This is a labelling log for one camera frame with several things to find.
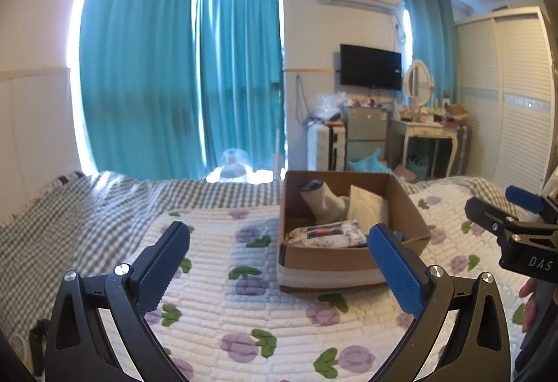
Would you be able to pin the white suitcase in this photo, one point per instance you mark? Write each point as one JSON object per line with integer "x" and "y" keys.
{"x": 325, "y": 146}

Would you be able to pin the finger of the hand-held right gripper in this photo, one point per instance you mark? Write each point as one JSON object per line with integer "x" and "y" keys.
{"x": 486, "y": 214}
{"x": 523, "y": 196}

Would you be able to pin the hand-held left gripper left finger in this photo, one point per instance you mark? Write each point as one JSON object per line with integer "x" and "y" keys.
{"x": 159, "y": 268}

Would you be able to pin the blue plastic bag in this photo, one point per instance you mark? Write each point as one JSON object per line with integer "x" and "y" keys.
{"x": 368, "y": 162}

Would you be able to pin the narrow teal curtain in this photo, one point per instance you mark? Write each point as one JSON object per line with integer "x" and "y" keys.
{"x": 242, "y": 72}

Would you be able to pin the white louvred wardrobe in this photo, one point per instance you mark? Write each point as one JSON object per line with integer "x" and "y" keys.
{"x": 514, "y": 103}

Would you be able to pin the small cardboard box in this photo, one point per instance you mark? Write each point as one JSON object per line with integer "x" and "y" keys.
{"x": 406, "y": 173}

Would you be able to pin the light grey sock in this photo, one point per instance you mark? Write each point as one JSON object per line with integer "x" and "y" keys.
{"x": 325, "y": 201}

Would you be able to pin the cream cloth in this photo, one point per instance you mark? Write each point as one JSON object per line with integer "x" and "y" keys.
{"x": 368, "y": 205}

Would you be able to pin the floral white quilt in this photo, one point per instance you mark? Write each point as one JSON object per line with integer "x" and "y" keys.
{"x": 244, "y": 277}

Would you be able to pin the short teal curtain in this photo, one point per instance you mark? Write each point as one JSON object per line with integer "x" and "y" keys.
{"x": 429, "y": 42}

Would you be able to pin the floral tissue pack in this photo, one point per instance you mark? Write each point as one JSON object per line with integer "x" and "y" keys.
{"x": 331, "y": 233}

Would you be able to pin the clear plastic bags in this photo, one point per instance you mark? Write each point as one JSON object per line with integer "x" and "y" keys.
{"x": 329, "y": 107}

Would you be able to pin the silver mini fridge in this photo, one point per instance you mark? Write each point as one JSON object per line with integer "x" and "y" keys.
{"x": 366, "y": 129}

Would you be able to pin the brown cardboard box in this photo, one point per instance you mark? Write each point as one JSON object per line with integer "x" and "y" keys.
{"x": 331, "y": 264}

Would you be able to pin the clear tape roll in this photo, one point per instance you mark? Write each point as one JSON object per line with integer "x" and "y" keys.
{"x": 19, "y": 347}

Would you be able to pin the person's right hand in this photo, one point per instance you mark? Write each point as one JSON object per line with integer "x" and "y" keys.
{"x": 531, "y": 303}

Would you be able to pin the black wall television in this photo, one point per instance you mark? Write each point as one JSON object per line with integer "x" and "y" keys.
{"x": 370, "y": 67}

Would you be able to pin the white oval mirror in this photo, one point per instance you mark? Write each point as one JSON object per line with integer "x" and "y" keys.
{"x": 418, "y": 81}

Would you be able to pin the wide teal curtain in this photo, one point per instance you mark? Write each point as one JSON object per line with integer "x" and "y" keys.
{"x": 139, "y": 59}

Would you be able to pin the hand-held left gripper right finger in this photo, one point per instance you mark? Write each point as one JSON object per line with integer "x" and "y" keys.
{"x": 399, "y": 273}

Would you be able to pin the white floor fan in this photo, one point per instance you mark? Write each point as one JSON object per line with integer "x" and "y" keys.
{"x": 234, "y": 166}

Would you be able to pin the white dressing table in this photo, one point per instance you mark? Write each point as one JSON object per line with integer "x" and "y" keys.
{"x": 420, "y": 131}

